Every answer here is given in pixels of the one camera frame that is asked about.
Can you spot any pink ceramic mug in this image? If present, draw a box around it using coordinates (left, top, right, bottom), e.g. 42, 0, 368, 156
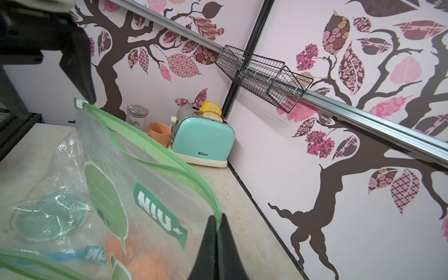
147, 122, 172, 148

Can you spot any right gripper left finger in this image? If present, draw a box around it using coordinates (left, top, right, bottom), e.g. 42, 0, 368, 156
188, 216, 218, 280

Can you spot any blue-zip clear bag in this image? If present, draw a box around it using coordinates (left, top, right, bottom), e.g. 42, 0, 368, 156
25, 246, 108, 265

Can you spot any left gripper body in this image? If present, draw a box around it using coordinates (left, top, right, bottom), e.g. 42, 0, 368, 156
1, 1, 74, 65

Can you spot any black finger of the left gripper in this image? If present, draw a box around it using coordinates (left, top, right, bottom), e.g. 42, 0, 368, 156
59, 27, 96, 105

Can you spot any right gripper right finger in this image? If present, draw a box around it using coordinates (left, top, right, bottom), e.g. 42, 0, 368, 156
217, 213, 249, 280

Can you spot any black wire wall basket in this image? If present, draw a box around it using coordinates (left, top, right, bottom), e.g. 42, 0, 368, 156
215, 45, 314, 113

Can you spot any green-zip bag of oranges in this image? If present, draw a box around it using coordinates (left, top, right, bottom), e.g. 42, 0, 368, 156
1, 133, 91, 280

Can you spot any mint green toaster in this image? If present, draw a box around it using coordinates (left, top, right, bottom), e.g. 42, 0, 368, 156
170, 105, 235, 168

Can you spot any clear glass cup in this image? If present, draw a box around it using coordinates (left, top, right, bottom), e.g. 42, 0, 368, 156
126, 105, 149, 132

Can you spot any yellow toast slice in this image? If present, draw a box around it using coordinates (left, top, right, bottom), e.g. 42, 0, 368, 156
199, 101, 222, 116

